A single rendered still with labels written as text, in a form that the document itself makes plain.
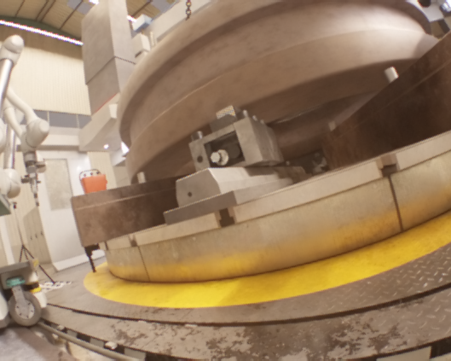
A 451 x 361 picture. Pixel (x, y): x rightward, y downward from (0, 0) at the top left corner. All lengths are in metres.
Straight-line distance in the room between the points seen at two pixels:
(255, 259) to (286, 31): 1.52
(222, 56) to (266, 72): 0.45
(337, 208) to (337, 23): 1.45
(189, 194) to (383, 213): 0.74
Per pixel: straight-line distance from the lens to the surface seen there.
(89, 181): 2.03
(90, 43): 6.93
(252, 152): 1.17
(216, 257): 1.15
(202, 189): 0.91
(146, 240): 1.41
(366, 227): 1.03
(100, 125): 4.97
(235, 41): 1.97
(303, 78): 1.60
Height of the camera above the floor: 0.32
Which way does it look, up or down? 5 degrees up
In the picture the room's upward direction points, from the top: 17 degrees counter-clockwise
